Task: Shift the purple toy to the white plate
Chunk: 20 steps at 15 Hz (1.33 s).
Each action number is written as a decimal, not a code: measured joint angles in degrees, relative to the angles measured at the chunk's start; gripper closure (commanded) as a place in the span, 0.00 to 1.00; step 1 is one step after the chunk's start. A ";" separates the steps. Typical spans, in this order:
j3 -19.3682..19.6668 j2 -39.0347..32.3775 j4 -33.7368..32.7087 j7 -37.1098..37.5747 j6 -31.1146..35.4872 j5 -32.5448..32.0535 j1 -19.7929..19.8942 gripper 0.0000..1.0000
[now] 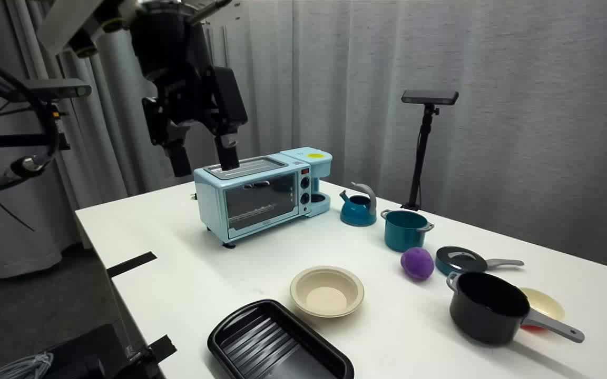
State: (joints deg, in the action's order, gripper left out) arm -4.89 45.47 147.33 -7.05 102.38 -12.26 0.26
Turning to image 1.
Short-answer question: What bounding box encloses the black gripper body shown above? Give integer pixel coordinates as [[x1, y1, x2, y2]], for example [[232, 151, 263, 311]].
[[129, 3, 248, 145]]

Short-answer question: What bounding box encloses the purple ball toy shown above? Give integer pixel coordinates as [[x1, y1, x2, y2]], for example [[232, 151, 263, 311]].
[[401, 246, 435, 283]]

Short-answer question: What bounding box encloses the cream white plate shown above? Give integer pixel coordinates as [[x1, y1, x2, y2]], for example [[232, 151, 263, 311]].
[[290, 266, 365, 320]]

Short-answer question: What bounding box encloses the teal toy pot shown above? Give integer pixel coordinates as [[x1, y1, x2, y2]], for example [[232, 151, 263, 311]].
[[381, 209, 435, 253]]

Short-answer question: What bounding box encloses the small orange yellow plate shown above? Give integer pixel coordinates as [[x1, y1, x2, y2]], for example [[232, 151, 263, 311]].
[[524, 286, 566, 320]]

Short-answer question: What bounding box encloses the light blue toaster oven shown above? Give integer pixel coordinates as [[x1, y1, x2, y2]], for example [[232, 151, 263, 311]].
[[195, 148, 333, 246]]

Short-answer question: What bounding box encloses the black baking tray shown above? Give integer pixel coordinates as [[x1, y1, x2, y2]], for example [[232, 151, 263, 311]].
[[208, 299, 354, 379]]

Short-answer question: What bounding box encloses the teal pot lid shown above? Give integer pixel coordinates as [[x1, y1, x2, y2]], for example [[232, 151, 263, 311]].
[[437, 246, 524, 275]]

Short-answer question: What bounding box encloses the black saucepan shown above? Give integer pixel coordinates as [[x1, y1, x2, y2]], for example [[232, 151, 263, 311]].
[[448, 271, 587, 345]]

